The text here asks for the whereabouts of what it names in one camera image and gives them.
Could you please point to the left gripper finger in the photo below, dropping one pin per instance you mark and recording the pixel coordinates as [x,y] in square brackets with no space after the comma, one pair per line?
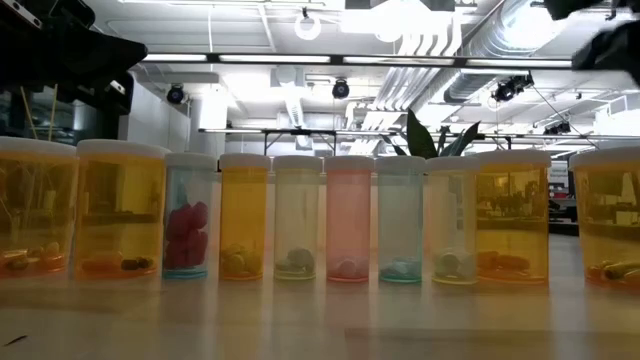
[75,60]

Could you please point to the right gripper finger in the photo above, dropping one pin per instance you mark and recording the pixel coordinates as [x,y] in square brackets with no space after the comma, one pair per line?
[615,50]

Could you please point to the large amber pill bottle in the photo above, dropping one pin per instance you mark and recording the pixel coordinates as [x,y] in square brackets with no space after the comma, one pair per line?
[120,210]
[35,200]
[512,210]
[607,210]

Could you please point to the yellow pill bottle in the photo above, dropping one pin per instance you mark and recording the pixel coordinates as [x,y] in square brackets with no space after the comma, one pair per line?
[452,215]

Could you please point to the teal pill bottle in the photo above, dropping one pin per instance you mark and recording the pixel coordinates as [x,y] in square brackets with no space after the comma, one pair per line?
[400,215]

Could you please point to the small amber pill bottle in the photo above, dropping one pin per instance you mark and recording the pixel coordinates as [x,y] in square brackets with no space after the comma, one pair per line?
[244,210]

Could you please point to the pale green pill bottle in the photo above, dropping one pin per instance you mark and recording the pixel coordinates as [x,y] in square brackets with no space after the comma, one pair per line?
[296,210]

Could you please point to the pink pill bottle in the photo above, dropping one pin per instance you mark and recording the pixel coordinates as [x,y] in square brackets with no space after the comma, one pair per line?
[348,215]

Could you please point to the black ceiling spotlight cluster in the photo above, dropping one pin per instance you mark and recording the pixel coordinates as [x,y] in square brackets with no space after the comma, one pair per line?
[510,89]

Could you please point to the blue bottle with red pills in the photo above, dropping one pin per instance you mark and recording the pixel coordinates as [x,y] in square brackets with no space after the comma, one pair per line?
[187,190]

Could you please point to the long ceiling light bar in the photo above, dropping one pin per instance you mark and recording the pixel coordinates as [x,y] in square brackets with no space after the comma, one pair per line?
[275,58]

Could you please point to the green leafy plant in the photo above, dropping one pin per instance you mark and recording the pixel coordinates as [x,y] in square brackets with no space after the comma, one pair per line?
[420,135]

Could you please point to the small black debris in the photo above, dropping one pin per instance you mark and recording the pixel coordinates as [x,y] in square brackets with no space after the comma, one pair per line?
[15,340]

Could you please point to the silver ventilation duct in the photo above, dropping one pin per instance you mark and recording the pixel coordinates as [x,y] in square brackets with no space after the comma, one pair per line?
[470,85]

